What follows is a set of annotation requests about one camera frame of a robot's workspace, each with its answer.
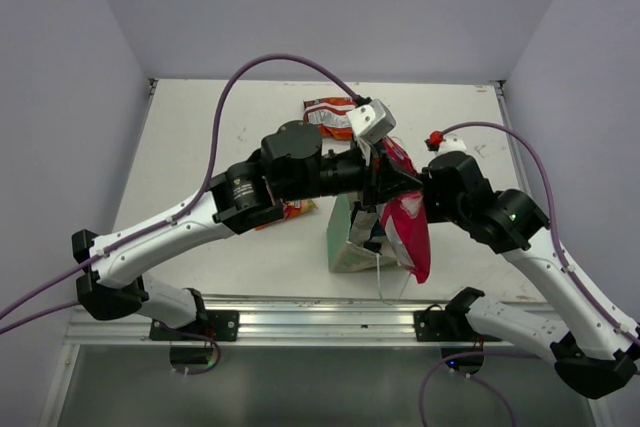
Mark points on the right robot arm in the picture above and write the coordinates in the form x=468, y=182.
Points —
x=592, y=344

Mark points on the aluminium rail frame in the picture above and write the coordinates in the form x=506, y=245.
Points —
x=277, y=321

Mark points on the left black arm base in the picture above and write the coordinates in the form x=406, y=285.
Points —
x=219, y=325

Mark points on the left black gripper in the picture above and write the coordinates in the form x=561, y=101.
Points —
x=381, y=180

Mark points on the red orange snack bag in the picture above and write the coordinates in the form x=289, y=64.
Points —
x=329, y=115

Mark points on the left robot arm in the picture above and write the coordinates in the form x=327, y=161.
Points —
x=288, y=166

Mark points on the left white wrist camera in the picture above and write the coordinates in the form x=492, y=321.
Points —
x=371, y=122

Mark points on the green printed paper bag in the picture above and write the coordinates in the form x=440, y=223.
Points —
x=337, y=242

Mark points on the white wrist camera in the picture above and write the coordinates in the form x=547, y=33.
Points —
x=371, y=122
x=452, y=143

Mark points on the blue Burts crisps bag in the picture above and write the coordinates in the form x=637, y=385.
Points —
x=367, y=240

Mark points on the orange Fox's candy bag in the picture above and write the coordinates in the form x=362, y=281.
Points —
x=291, y=210

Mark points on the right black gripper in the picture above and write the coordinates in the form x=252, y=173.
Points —
x=428, y=183

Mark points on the pink Real crisps bag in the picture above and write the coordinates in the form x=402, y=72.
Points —
x=404, y=218

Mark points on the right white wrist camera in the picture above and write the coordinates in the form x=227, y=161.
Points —
x=452, y=143

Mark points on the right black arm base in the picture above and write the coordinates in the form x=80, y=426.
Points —
x=440, y=324

